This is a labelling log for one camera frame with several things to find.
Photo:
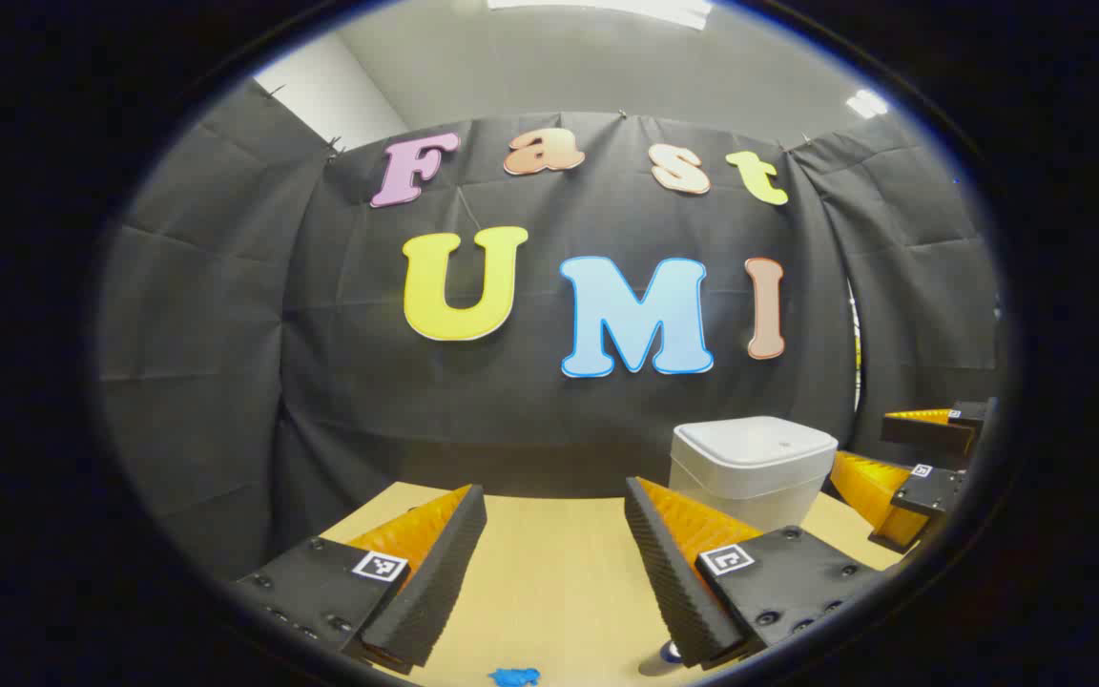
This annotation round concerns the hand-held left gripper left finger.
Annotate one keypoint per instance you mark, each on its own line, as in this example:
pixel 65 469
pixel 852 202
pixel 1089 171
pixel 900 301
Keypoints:
pixel 435 592

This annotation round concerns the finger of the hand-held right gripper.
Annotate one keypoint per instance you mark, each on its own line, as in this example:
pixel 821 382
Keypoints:
pixel 936 431
pixel 879 491

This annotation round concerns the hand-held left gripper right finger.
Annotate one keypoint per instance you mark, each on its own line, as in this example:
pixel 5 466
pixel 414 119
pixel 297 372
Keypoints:
pixel 669 582

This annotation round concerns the blue paper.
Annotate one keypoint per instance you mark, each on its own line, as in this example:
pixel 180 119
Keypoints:
pixel 514 677

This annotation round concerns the light grey desktop garbage bin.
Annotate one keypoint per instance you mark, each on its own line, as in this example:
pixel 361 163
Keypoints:
pixel 750 468

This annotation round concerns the wooden desktop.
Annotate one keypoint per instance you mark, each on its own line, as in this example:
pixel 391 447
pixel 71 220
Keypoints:
pixel 549 592

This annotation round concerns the black backdrop cloth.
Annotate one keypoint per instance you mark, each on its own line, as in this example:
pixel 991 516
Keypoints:
pixel 225 334

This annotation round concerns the small ceiling light panel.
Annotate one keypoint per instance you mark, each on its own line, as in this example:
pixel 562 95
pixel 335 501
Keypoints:
pixel 866 103

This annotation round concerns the large ceiling light panel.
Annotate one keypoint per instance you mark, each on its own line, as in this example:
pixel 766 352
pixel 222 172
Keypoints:
pixel 607 10

